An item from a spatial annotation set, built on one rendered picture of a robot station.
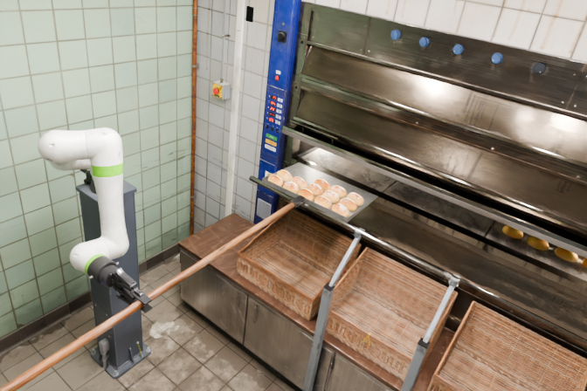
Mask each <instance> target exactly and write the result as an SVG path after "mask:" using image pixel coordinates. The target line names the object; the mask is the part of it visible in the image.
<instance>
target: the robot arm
mask: <svg viewBox="0 0 587 391"><path fill-rule="evenodd" d="M38 151H39V153H40V155H41V156H42V157H43V158H44V159H45V160H47V161H48V162H50V163H51V165H52V166H53V167H54V168H56V169H58V170H63V171H66V170H76V169H80V171H81V172H83V173H85V174H86V179H85V180H84V183H85V184H90V190H91V191H92V192H93V193H95V194H96V195H97V199H98V204H99V211H100V228H101V237H100V238H97V239H94V240H92V241H88V242H84V243H81V244H78V245H76V246H75V247H74V248H73V249H72V251H71V253H70V262H71V264H72V266H73V267H74V268H75V269H77V270H79V271H83V272H85V274H86V275H88V276H89V277H90V278H91V279H93V280H94V281H95V282H96V283H98V284H100V285H104V286H106V287H112V288H114V290H115V291H116V292H118V295H116V297H117V298H120V299H121V300H123V301H124V302H125V303H127V304H128V305H132V304H133V303H134V302H135V301H137V300H139V301H140V302H142V303H143V304H144V305H145V306H144V307H143V308H141V310H142V311H143V312H145V313H146V312H148V311H150V310H151V309H152V306H150V305H149V304H148V303H149V302H151V301H152V299H151V298H150V297H148V296H147V295H146V294H145V293H143V292H142V291H140V290H139V288H138V287H137V283H136V282H135V281H134V280H133V279H132V278H131V277H130V276H129V275H128V274H127V273H125V272H124V270H123V269H122V268H120V269H118V268H117V264H119V263H118V262H117V263H115V262H114V261H112V259H115V258H117V257H121V256H123V255H124V254H125V253H126V252H127V251H128V246H129V241H128V234H127V230H126V225H125V216H124V205H123V175H124V171H123V151H122V140H121V137H120V136H119V134H118V133H117V132H115V131H114V130H113V129H111V128H106V127H103V128H96V129H90V130H81V131H66V130H52V131H48V132H46V133H45V134H43V135H42V136H41V137H40V139H39V141H38ZM87 168H89V169H90V170H87Z"/></svg>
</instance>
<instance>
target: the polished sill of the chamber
mask: <svg viewBox="0 0 587 391"><path fill-rule="evenodd" d="M298 162H299V163H301V164H303V165H306V166H308V167H310V168H313V169H316V170H318V171H320V172H322V173H324V174H326V175H330V176H332V177H334V178H336V179H338V180H341V181H343V182H346V183H348V184H351V185H353V186H355V187H358V188H359V189H363V190H365V191H367V192H370V193H371V194H373V195H376V196H378V197H377V198H376V199H375V200H374V201H375V202H378V203H381V204H382V205H384V206H386V207H389V208H391V209H394V210H395V211H398V212H400V213H402V214H404V215H407V216H409V217H411V218H414V219H416V220H418V221H420V222H421V223H425V224H427V225H429V226H432V227H433V228H435V229H437V230H441V231H443V232H445V233H446V234H449V235H451V236H453V237H456V238H458V239H460V240H462V241H464V242H467V243H469V244H471V245H474V246H476V247H478V248H480V249H482V250H485V251H487V252H489V253H492V254H494V255H495V256H497V257H501V258H503V259H505V260H507V261H509V262H511V263H513V264H516V265H519V266H520V267H522V268H524V269H527V270H529V271H532V272H534V273H536V274H538V275H540V276H542V277H545V278H547V279H549V280H552V281H554V282H556V283H558V284H560V285H563V286H565V287H567V288H570V289H571V290H573V291H575V292H579V293H581V294H583V295H584V296H587V281H585V280H583V279H581V278H578V277H576V276H573V275H571V274H569V273H567V272H565V271H561V270H559V269H557V268H555V267H553V266H551V265H549V264H545V263H544V262H541V261H539V260H537V259H534V258H532V257H530V256H527V255H525V254H523V253H520V252H519V251H517V250H513V249H511V248H509V247H507V246H505V245H503V244H499V243H497V242H495V241H493V240H491V239H489V238H486V237H484V236H481V235H479V234H477V233H474V232H472V231H470V230H467V229H465V228H463V227H460V226H458V225H457V224H454V223H451V222H448V221H446V220H445V219H443V218H440V217H438V216H435V215H433V214H431V213H428V212H426V211H424V210H422V209H419V208H417V207H414V206H412V205H410V204H408V203H406V202H402V201H400V200H398V199H397V198H394V197H392V196H390V195H386V194H385V193H382V192H380V191H378V190H376V189H373V188H371V187H368V186H366V185H364V184H361V183H360V182H357V181H354V180H352V179H350V178H348V177H346V176H344V175H340V174H338V173H336V172H334V171H332V170H330V169H327V168H324V167H322V166H320V165H318V164H315V163H313V162H311V161H308V160H306V159H304V158H301V157H299V156H298V155H296V156H295V157H293V158H292V160H291V164H293V165H294V164H296V163H298Z"/></svg>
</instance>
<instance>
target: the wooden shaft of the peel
mask: <svg viewBox="0 0 587 391"><path fill-rule="evenodd" d="M292 208H294V203H293V202H290V203H289V204H288V205H287V206H285V207H283V208H282V209H280V210H278V211H277V212H275V213H273V214H272V215H270V216H269V217H268V218H266V219H264V220H263V221H261V222H260V223H258V224H256V225H255V226H253V227H251V228H250V229H249V230H247V231H246V232H244V233H242V234H241V235H239V236H238V237H236V238H234V239H232V240H231V241H230V242H229V243H227V244H225V245H224V246H222V247H220V248H219V249H217V250H215V251H214V252H212V253H211V254H210V255H208V256H207V257H205V258H203V259H201V260H200V261H198V262H197V263H195V264H193V265H192V266H191V267H189V268H188V269H186V270H185V271H183V272H181V273H179V274H178V275H176V276H175V277H173V278H172V279H170V280H169V281H167V282H166V283H164V284H163V285H161V286H159V287H157V288H156V289H154V290H153V291H152V292H150V293H148V294H147V296H148V297H150V298H151V299H152V301H153V300H154V299H156V298H158V297H159V296H161V295H162V294H164V293H165V292H166V291H168V290H169V289H171V288H172V287H174V286H175V285H177V284H179V283H181V282H182V281H184V280H185V279H186V278H188V277H189V276H191V275H192V274H194V273H195V272H197V271H199V270H200V269H202V268H203V267H205V266H206V265H207V264H209V263H210V262H212V261H213V260H215V259H216V258H218V257H220V256H222V255H223V254H225V253H226V252H227V251H228V250H230V249H232V248H233V247H235V246H236V245H238V244H240V243H241V242H243V241H244V240H246V239H247V238H248V237H250V236H251V235H253V234H254V233H256V232H257V231H259V230H261V229H263V228H264V227H266V226H267V225H268V224H269V223H271V222H273V221H274V220H276V219H277V218H279V217H280V216H282V215H284V214H285V213H287V212H288V211H289V210H290V209H292ZM144 306H145V305H144V304H143V303H142V302H140V301H139V300H137V301H135V302H134V303H133V304H132V305H130V306H128V307H126V308H125V309H123V310H122V311H120V312H118V313H116V314H115V315H114V316H113V317H111V318H110V319H107V320H106V321H104V322H103V323H101V324H100V325H98V326H96V327H95V328H94V329H92V330H91V331H89V332H88V333H85V334H84V335H82V336H81V337H79V338H78V339H76V340H75V341H73V342H72V343H70V344H69V345H67V346H65V347H63V348H62V349H60V350H59V351H57V352H56V353H54V354H53V355H51V356H50V357H48V358H47V359H45V360H43V361H41V362H40V363H38V364H37V365H36V366H34V367H32V368H31V369H29V370H28V371H26V372H25V373H23V374H21V375H19V376H18V377H17V378H16V379H14V380H12V381H10V382H9V383H7V384H6V385H4V386H2V387H1V388H0V391H17V390H18V389H20V388H21V387H22V386H24V385H25V384H27V383H28V382H30V381H32V380H33V379H35V378H36V377H38V376H39V375H41V374H42V373H43V372H45V371H46V370H48V369H49V368H51V367H53V366H54V365H56V364H58V363H59V362H61V361H62V360H63V359H65V358H66V357H68V356H69V355H71V354H72V353H74V352H76V351H77V350H79V349H80V348H82V347H83V346H84V345H86V344H87V343H89V342H90V341H92V340H94V339H95V338H97V337H99V336H100V335H102V334H103V333H104V332H106V331H107V330H109V329H110V328H112V327H113V326H115V325H117V324H118V323H120V322H121V321H123V320H124V319H125V318H127V317H128V316H130V315H131V314H133V313H134V312H136V311H138V310H140V309H141V308H143V307H144Z"/></svg>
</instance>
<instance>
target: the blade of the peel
mask: <svg viewBox="0 0 587 391"><path fill-rule="evenodd" d="M282 170H286V171H288V172H289V173H290V174H291V176H292V178H294V177H295V176H300V177H302V178H303V179H304V180H305V181H306V182H307V185H308V184H310V183H314V182H315V180H316V179H319V178H322V179H325V180H326V181H327V182H328V183H329V184H330V188H331V187H332V186H334V185H339V186H342V187H343V188H344V189H345V190H346V193H347V194H346V196H345V197H347V195H348V194H349V193H352V192H355V193H357V194H359V195H360V196H361V197H362V198H363V205H362V206H357V209H356V210H355V211H350V212H349V216H348V217H346V216H343V215H341V214H339V213H336V212H334V211H333V210H332V206H333V205H334V204H335V203H332V206H331V208H330V209H328V208H326V207H323V206H321V205H320V204H318V203H316V202H314V200H313V201H310V200H308V199H307V198H305V202H304V203H306V204H309V205H311V206H313V207H315V208H317V209H319V210H321V211H323V212H325V213H328V214H330V215H331V216H334V217H336V218H338V219H340V220H342V221H344V222H346V223H347V222H348V221H349V220H351V219H352V218H353V217H354V216H356V215H357V214H358V213H359V212H360V211H362V210H363V209H364V208H365V207H367V206H368V205H369V204H370V203H371V202H373V201H374V200H375V199H376V198H377V197H378V196H377V195H373V194H371V193H370V192H367V191H365V190H363V189H359V188H358V187H355V186H353V185H351V184H348V183H346V182H343V181H341V180H338V179H336V178H334V177H332V176H330V175H326V174H324V173H322V172H320V171H318V170H316V169H313V168H310V167H308V166H306V165H303V164H301V163H299V162H298V163H296V164H294V165H292V166H290V167H288V168H284V169H282ZM269 176H270V175H268V176H266V177H263V178H262V182H263V183H264V184H266V185H268V186H270V187H272V188H274V189H277V190H279V191H281V192H283V193H285V194H287V195H289V196H292V197H294V198H296V197H297V196H299V195H298V194H295V193H294V192H292V191H290V190H288V189H285V188H283V186H282V187H281V186H279V185H277V184H275V183H273V182H269V181H268V177H269Z"/></svg>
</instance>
